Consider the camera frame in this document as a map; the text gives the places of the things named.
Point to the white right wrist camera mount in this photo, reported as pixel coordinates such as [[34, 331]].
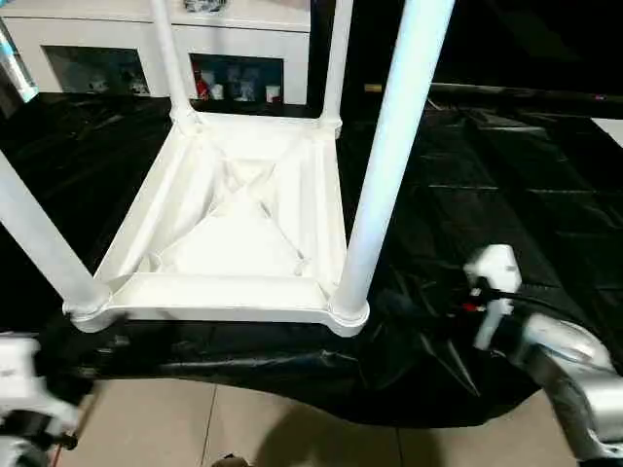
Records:
[[496, 265]]

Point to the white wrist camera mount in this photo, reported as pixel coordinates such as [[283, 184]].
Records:
[[496, 265], [19, 370]]

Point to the black flat monitor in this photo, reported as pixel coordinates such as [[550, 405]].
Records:
[[511, 92]]

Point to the pale teal translucent object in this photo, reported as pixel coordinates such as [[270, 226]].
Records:
[[17, 68]]

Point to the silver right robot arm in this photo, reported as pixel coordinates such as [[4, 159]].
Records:
[[574, 350]]

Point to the red package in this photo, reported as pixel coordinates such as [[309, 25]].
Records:
[[200, 85]]

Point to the small yellow label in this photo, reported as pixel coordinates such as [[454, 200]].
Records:
[[372, 87]]

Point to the white plastic table top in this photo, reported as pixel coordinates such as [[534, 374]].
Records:
[[233, 287]]

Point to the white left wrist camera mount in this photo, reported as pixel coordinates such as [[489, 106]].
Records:
[[19, 370]]

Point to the white glass door cabinet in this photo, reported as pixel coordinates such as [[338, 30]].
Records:
[[97, 31]]

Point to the dark brown rounded object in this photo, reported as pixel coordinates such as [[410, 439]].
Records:
[[233, 461]]

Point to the black glossy mat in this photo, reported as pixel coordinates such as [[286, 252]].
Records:
[[487, 219]]

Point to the white plastic table leg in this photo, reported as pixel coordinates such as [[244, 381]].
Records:
[[168, 58], [338, 58], [39, 233], [389, 146]]

